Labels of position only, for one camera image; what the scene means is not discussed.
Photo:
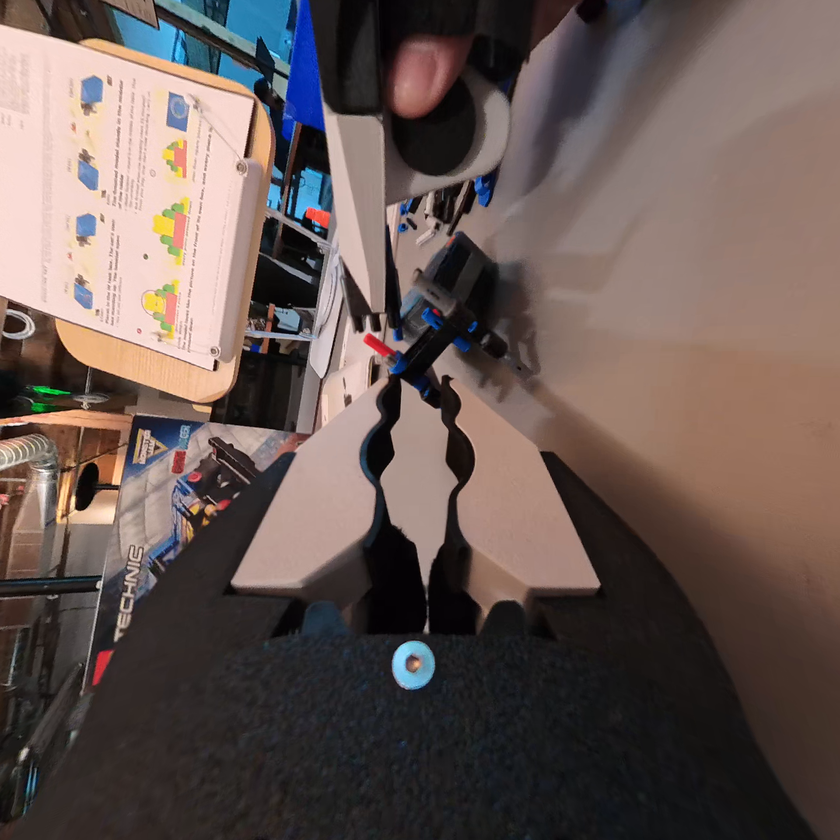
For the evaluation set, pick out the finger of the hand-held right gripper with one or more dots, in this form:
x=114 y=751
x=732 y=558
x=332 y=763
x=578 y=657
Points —
x=358 y=197

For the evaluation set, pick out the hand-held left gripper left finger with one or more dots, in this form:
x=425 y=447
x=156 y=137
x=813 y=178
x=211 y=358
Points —
x=308 y=518

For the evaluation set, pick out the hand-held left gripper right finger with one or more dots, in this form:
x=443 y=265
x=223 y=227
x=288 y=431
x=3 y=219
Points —
x=518 y=518

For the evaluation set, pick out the lego assembly with grey motor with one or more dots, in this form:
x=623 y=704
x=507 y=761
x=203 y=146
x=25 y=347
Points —
x=456 y=275

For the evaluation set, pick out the pile of small lego pieces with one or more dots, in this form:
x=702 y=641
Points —
x=453 y=203

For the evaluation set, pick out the lego set box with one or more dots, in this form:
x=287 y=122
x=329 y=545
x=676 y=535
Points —
x=164 y=505

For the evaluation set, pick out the person's right hand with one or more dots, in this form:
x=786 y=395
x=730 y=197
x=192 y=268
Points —
x=426 y=72

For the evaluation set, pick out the white stand base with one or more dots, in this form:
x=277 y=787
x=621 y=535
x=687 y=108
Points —
x=331 y=308

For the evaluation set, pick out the blue plastic bin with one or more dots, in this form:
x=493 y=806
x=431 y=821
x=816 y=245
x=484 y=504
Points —
x=305 y=72

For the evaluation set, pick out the wooden board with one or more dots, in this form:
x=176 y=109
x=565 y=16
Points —
x=164 y=374

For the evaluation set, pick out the black disc stand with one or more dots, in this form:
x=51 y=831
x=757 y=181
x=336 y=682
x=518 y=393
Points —
x=85 y=487

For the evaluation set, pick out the illustrated instruction sign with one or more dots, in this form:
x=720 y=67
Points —
x=131 y=197

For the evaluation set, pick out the black metal pole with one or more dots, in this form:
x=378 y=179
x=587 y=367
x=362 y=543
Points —
x=49 y=586

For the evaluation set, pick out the silver air duct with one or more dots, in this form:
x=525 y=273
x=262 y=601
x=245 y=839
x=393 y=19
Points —
x=29 y=459

